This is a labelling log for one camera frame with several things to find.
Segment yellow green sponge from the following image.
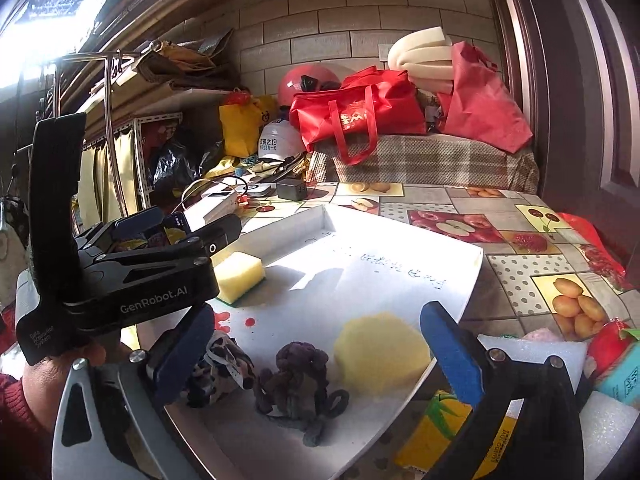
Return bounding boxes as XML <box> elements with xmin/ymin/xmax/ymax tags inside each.
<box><xmin>214</xmin><ymin>252</ymin><xmax>266</xmax><ymax>304</ymax></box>

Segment pink helmet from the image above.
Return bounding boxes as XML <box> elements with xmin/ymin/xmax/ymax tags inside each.
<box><xmin>278</xmin><ymin>63</ymin><xmax>341</xmax><ymax>106</ymax></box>

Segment fruit pattern tablecloth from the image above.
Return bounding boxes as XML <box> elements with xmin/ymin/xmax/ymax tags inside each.
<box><xmin>236</xmin><ymin>183</ymin><xmax>639</xmax><ymax>340</ymax></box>

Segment blue tissue pack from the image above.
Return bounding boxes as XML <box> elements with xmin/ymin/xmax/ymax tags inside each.
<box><xmin>594</xmin><ymin>342</ymin><xmax>640</xmax><ymax>410</ymax></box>

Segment black white patterned cloth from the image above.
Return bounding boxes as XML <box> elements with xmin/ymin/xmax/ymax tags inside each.
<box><xmin>181</xmin><ymin>330</ymin><xmax>257</xmax><ymax>408</ymax></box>

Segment pink plush face toy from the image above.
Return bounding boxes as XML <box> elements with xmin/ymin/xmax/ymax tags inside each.
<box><xmin>523</xmin><ymin>327</ymin><xmax>563</xmax><ymax>344</ymax></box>

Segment rolled white foam pad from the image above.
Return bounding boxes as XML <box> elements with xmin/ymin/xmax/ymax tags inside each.
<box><xmin>387</xmin><ymin>26</ymin><xmax>454</xmax><ymax>93</ymax></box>

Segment red plastic bag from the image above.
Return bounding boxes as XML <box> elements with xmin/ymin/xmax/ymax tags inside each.
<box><xmin>559</xmin><ymin>212</ymin><xmax>626</xmax><ymax>281</ymax></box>

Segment person left hand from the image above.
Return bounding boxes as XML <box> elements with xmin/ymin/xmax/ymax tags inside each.
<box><xmin>22</xmin><ymin>342</ymin><xmax>106</xmax><ymax>434</ymax></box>

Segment black plastic bag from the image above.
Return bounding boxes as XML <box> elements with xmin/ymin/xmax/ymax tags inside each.
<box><xmin>149</xmin><ymin>139</ymin><xmax>224</xmax><ymax>194</ymax></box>

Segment yellow shopping bag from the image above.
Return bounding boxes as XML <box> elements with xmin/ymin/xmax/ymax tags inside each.
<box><xmin>219</xmin><ymin>89</ymin><xmax>278</xmax><ymax>158</ymax></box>

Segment red paper bag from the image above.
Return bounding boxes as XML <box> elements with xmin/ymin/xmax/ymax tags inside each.
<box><xmin>438</xmin><ymin>41</ymin><xmax>533</xmax><ymax>154</ymax></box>

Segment black power adapter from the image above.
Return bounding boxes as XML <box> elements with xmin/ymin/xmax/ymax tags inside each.
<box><xmin>276</xmin><ymin>178</ymin><xmax>308</xmax><ymax>202</ymax></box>

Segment metal storage shelf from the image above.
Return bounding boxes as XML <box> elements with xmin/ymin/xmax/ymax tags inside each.
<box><xmin>52</xmin><ymin>51</ymin><xmax>180</xmax><ymax>228</ymax></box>

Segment round yellow sponge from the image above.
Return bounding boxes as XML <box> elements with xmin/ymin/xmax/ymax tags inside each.
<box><xmin>333</xmin><ymin>312</ymin><xmax>432</xmax><ymax>396</ymax></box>

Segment white small carton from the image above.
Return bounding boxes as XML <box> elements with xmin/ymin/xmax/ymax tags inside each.
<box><xmin>183</xmin><ymin>191</ymin><xmax>238</xmax><ymax>232</ymax></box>

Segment brown wooden door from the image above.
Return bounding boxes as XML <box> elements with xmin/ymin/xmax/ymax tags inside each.
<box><xmin>490</xmin><ymin>0</ymin><xmax>639</xmax><ymax>284</ymax></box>

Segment plaid cloth covered bench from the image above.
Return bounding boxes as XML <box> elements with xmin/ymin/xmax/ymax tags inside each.
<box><xmin>307</xmin><ymin>133</ymin><xmax>539</xmax><ymax>194</ymax></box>

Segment white cardboard box tray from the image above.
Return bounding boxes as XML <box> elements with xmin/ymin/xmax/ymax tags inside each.
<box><xmin>167</xmin><ymin>206</ymin><xmax>484</xmax><ymax>479</ymax></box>

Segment white foam sheet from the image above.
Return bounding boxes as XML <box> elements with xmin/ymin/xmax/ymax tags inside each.
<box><xmin>486</xmin><ymin>354</ymin><xmax>639</xmax><ymax>479</ymax></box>

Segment red tote bag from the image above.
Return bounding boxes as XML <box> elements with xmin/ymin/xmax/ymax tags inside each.
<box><xmin>290</xmin><ymin>66</ymin><xmax>426</xmax><ymax>165</ymax></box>

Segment white safety helmet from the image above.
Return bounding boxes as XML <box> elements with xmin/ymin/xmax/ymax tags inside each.
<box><xmin>257</xmin><ymin>119</ymin><xmax>305</xmax><ymax>162</ymax></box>

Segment purple blue knotted rope toy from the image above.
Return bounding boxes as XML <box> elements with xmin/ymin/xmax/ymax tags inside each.
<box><xmin>254</xmin><ymin>341</ymin><xmax>350</xmax><ymax>448</ymax></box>

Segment yellow tissue pack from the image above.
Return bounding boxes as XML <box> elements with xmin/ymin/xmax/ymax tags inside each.
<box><xmin>392</xmin><ymin>390</ymin><xmax>519</xmax><ymax>480</ymax></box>

